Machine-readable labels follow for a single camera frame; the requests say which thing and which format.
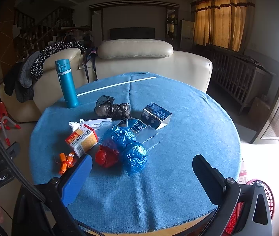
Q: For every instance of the white thin stick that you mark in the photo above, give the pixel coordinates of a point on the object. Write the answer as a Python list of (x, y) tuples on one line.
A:
[(114, 85)]

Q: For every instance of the black television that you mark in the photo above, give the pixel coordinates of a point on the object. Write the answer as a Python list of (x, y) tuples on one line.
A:
[(131, 33)]

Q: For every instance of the dark clothes pile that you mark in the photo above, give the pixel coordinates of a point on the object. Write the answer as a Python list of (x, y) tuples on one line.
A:
[(18, 80)]

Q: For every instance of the red white toy stand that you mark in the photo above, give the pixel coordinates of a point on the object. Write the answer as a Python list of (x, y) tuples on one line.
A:
[(4, 121)]

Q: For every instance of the orange white medicine box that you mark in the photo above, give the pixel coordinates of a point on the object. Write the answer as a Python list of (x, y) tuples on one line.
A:
[(82, 140)]

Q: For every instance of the blue foil packet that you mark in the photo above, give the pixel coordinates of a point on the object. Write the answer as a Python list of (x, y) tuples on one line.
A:
[(133, 124)]

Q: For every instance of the white baby crib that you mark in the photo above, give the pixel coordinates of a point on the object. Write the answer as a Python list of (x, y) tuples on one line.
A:
[(241, 76)]

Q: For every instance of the red plastic bag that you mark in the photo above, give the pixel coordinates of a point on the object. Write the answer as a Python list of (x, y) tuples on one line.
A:
[(106, 157)]

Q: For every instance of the red mesh trash basket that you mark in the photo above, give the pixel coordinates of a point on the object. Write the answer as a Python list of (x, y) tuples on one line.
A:
[(253, 212)]

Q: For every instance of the blue tablecloth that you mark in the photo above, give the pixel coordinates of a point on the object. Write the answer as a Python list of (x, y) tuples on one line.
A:
[(152, 185)]

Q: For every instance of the dark blue product box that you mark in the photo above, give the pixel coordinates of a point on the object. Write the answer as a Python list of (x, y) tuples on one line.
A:
[(155, 116)]

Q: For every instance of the white long medicine box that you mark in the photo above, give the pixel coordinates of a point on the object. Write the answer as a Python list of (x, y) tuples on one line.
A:
[(94, 123)]

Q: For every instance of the teal thermos bottle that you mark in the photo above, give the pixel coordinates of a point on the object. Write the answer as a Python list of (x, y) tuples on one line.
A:
[(64, 72)]

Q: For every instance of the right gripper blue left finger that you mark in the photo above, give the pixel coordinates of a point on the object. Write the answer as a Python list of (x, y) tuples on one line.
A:
[(74, 178)]

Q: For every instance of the black plastic bag bundle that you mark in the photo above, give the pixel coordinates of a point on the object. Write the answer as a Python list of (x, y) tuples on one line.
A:
[(105, 107)]

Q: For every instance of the cream leather sofa right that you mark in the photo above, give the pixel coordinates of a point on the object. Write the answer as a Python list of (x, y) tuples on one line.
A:
[(117, 57)]

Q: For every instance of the cardboard box on floor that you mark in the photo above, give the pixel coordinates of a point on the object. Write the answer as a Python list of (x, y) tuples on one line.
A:
[(258, 112)]

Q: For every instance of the white small tube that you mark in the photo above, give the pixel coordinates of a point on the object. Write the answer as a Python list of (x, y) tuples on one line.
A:
[(74, 126)]

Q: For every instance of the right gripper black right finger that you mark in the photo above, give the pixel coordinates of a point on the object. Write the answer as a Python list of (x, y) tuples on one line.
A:
[(210, 178)]

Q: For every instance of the orange curtains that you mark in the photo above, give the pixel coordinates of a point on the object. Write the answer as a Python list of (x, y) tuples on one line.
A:
[(224, 23)]

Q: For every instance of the blue plastic bag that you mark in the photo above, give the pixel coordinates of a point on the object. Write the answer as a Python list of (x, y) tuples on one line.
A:
[(133, 158)]

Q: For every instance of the clear plastic clamshell tray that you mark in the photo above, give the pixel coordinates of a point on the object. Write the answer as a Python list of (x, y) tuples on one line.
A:
[(146, 137)]

